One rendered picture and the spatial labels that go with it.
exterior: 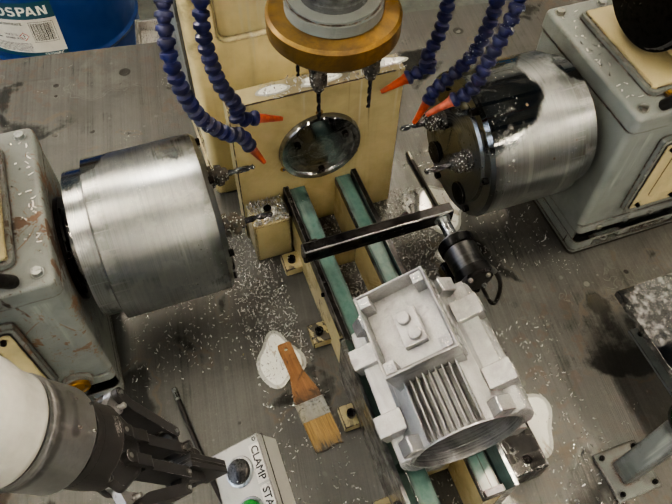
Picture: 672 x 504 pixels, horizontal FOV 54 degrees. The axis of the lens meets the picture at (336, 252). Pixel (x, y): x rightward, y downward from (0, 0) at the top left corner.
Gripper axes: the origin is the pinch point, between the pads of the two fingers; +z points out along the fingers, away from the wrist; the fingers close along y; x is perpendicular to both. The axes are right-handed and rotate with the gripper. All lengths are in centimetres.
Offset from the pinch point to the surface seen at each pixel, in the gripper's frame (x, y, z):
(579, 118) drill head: -61, 34, 30
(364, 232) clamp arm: -23.9, 30.9, 23.3
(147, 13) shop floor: 37, 241, 107
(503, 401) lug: -31.5, -3.0, 19.1
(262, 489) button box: -2.7, -2.8, 8.1
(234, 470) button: -0.2, 0.5, 7.4
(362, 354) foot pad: -17.1, 11.2, 19.5
